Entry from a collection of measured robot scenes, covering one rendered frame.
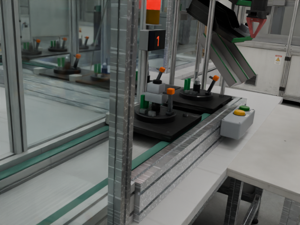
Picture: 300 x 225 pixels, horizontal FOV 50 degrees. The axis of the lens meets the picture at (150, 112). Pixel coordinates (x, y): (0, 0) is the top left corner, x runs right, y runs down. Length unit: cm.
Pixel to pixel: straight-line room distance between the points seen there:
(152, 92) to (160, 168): 34
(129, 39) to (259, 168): 71
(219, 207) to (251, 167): 137
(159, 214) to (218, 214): 159
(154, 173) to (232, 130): 48
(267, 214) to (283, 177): 143
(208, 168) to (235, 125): 21
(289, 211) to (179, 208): 36
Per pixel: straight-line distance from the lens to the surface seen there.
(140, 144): 99
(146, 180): 72
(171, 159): 81
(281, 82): 543
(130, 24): 49
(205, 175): 97
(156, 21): 119
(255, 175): 103
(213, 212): 236
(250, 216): 208
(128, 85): 50
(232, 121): 114
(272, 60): 545
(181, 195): 86
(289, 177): 106
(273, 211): 253
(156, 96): 103
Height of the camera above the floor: 132
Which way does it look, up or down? 18 degrees down
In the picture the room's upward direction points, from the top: 3 degrees clockwise
